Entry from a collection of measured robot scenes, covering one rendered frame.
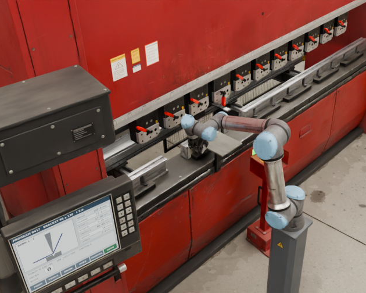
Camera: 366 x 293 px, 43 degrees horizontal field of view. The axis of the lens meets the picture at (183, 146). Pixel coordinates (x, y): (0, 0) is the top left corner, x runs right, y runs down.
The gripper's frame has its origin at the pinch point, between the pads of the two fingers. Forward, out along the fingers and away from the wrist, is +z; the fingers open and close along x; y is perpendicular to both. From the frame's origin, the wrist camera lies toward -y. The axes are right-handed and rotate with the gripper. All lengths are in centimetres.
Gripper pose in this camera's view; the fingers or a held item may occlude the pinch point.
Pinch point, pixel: (204, 147)
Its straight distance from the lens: 274.0
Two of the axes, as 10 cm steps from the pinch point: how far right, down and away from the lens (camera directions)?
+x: 8.5, 2.9, -4.5
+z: 2.8, 4.7, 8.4
